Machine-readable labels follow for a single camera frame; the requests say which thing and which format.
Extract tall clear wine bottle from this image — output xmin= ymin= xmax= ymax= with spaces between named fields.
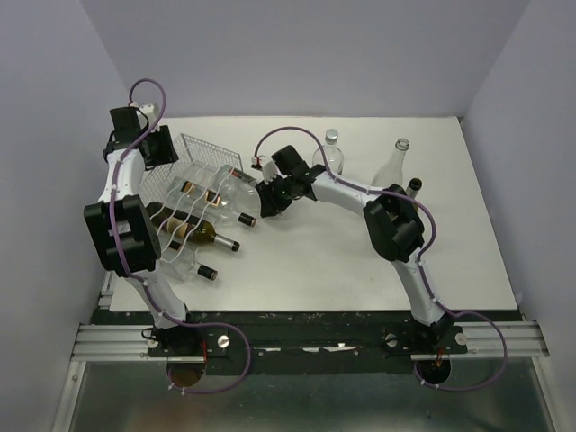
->
xmin=371 ymin=138 xmax=410 ymax=189

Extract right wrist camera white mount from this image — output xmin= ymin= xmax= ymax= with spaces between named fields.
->
xmin=251 ymin=156 xmax=279 ymax=184

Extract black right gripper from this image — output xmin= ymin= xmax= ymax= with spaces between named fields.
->
xmin=253 ymin=174 xmax=294 ymax=220

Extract aluminium rail left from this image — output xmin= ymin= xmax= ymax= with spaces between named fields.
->
xmin=71 ymin=325 xmax=149 ymax=362

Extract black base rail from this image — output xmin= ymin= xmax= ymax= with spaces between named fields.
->
xmin=141 ymin=310 xmax=467 ymax=376

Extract olive wine bottle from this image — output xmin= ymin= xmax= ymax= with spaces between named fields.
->
xmin=405 ymin=177 xmax=423 ymax=205

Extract small clear bottle silver cap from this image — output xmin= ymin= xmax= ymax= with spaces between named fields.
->
xmin=213 ymin=165 xmax=261 ymax=228

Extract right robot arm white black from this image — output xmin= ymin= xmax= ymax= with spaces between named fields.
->
xmin=253 ymin=146 xmax=454 ymax=353

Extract white wire wine rack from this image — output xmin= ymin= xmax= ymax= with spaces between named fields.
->
xmin=141 ymin=134 xmax=242 ymax=267

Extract aluminium rail right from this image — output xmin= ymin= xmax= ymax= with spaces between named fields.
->
xmin=449 ymin=319 xmax=551 ymax=359

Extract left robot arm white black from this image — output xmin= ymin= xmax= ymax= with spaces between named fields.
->
xmin=84 ymin=104 xmax=202 ymax=357

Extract dark green wine bottle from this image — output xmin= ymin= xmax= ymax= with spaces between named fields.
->
xmin=146 ymin=202 xmax=240 ymax=252

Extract round clear bottle silver cap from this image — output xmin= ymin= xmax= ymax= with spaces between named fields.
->
xmin=312 ymin=129 xmax=345 ymax=176

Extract aluminium rail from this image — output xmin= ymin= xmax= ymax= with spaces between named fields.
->
xmin=449 ymin=319 xmax=551 ymax=359
xmin=71 ymin=325 xmax=149 ymax=362

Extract square clear bottle front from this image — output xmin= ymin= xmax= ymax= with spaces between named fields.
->
xmin=160 ymin=247 xmax=203 ymax=281

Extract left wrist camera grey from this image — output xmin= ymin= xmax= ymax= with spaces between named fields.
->
xmin=137 ymin=103 xmax=160 ymax=125

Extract square clear bottle black cap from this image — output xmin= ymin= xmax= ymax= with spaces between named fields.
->
xmin=166 ymin=175 xmax=258 ymax=228

